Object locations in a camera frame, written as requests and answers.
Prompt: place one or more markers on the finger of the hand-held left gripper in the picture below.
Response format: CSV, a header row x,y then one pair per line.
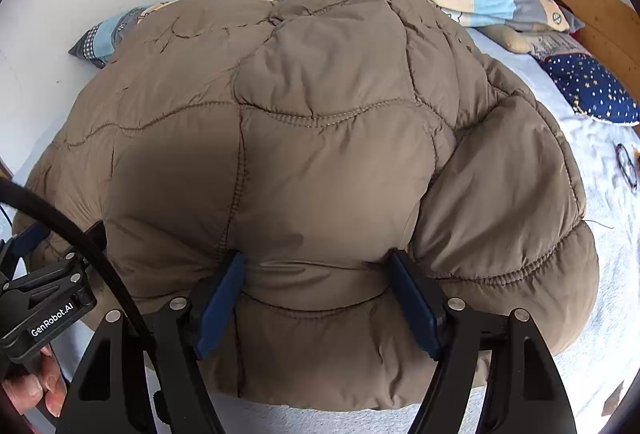
x,y
27,239

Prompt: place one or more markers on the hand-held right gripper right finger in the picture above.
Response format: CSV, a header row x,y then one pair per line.
x,y
415,309

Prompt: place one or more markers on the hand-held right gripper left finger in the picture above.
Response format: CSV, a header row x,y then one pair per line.
x,y
220,309

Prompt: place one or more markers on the brown quilted jacket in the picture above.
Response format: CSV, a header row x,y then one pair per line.
x,y
325,163

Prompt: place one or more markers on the person's left hand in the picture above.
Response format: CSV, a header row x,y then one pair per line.
x,y
30,389

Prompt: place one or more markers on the light blue cloud-print blanket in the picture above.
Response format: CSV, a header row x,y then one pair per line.
x,y
600,264

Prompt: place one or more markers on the black eyeglasses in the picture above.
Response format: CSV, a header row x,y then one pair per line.
x,y
627,166

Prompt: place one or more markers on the navy star-print pillow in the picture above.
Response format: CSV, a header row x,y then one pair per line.
x,y
595,88

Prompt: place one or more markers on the beige plush pillow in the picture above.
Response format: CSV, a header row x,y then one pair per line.
x,y
510,38

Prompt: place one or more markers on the grey printed pillow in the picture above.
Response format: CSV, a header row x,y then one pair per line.
x,y
555,46

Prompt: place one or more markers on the wooden headboard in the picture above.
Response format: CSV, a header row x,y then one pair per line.
x,y
590,8

